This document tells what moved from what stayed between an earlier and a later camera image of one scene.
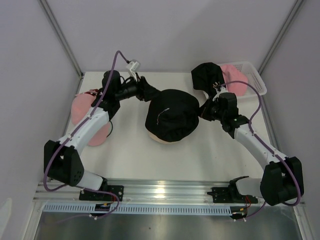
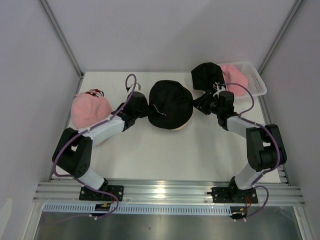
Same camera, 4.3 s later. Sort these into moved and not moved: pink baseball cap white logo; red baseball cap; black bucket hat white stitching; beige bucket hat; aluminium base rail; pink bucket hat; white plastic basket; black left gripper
Moved: beige bucket hat; black bucket hat white stitching; black left gripper
Not moved: white plastic basket; aluminium base rail; pink bucket hat; red baseball cap; pink baseball cap white logo
